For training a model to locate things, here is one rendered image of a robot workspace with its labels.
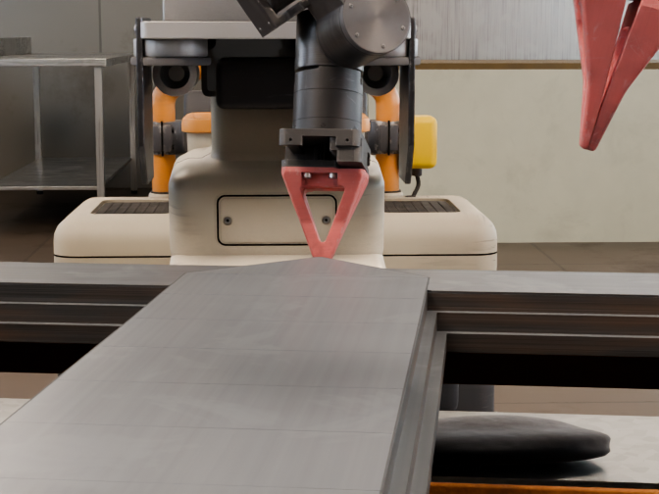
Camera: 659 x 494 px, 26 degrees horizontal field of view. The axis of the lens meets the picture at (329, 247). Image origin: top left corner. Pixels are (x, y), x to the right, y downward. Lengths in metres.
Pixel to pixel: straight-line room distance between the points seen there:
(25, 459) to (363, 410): 0.16
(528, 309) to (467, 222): 0.75
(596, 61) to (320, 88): 0.52
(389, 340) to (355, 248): 0.64
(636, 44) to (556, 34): 7.48
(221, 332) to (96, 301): 0.19
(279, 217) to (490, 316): 0.51
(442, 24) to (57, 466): 7.49
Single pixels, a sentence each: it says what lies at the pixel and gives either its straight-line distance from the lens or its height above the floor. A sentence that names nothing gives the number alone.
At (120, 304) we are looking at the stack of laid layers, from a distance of 1.02.
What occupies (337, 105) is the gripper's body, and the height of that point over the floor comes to 0.97.
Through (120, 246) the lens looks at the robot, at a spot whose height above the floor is 0.78.
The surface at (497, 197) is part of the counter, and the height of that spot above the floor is 0.22.
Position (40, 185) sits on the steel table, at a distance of 7.62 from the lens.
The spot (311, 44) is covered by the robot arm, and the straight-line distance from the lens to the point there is 1.17.
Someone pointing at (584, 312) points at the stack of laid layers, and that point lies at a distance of 0.99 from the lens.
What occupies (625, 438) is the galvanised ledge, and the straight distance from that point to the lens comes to 1.28.
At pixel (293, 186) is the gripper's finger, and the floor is 0.91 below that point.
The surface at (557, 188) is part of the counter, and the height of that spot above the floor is 0.27.
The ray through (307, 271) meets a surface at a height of 0.86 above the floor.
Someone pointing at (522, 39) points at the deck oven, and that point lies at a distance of 8.11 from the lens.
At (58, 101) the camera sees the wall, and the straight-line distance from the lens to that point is 9.64.
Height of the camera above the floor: 1.03
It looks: 9 degrees down
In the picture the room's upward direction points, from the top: straight up
